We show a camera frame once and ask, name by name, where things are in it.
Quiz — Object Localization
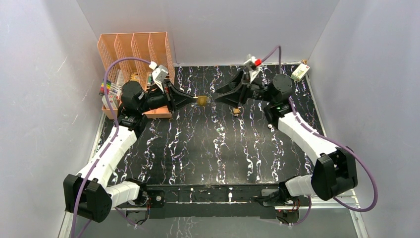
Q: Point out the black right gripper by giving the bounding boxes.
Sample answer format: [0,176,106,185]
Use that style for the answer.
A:
[214,68,275,110]

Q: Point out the small brass padlock with key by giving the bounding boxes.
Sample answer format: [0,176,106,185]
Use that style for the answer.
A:
[194,95,208,107]

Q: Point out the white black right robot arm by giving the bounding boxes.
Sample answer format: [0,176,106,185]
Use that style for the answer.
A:
[215,70,358,205]

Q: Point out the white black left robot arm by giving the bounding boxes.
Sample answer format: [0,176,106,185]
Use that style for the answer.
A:
[63,79,198,223]

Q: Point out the padlock with silver shackle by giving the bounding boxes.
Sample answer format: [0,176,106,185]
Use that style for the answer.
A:
[231,107,241,117]

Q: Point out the pink plastic file organizer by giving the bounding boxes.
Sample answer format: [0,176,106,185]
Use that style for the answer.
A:
[97,31,175,120]

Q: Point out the small white red box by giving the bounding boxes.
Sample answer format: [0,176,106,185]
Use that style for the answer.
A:
[102,95,119,110]

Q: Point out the white green small box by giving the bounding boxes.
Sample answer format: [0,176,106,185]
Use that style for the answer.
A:
[290,63,310,82]

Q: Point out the colourful marker pen set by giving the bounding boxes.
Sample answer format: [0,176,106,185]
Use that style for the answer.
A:
[99,80,122,97]

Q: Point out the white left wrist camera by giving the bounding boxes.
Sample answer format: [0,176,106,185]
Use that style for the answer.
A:
[149,61,168,92]

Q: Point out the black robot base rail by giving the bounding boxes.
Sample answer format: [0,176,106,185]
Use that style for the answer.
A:
[116,183,311,220]

